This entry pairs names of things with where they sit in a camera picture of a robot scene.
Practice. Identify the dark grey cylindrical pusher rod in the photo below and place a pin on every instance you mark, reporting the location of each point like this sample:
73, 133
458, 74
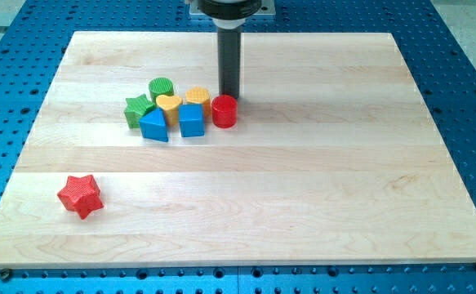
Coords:
229, 61

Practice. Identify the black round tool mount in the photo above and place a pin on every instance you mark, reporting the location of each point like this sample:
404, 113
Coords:
229, 14

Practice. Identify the yellow hexagon block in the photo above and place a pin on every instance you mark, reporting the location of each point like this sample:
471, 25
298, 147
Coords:
201, 96

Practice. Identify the silver mounting plate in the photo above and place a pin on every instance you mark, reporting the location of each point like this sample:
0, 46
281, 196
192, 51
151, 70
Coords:
267, 11

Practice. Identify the red cylinder block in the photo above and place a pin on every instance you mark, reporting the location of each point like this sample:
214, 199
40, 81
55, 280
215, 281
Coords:
224, 111

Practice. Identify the green cylinder block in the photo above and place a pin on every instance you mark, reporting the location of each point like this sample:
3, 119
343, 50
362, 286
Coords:
160, 86

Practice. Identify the blue cube block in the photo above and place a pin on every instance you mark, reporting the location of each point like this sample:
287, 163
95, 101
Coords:
191, 120

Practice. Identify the yellow heart block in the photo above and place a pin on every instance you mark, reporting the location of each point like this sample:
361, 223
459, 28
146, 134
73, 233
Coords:
170, 106

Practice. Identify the green star block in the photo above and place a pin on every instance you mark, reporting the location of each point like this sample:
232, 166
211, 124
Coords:
137, 108

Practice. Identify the blue triangle block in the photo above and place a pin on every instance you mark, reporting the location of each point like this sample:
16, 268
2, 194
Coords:
153, 126

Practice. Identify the light wooden board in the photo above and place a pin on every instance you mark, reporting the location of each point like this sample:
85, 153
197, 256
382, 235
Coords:
334, 160

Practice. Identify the red star block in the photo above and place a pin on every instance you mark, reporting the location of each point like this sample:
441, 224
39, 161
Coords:
81, 195

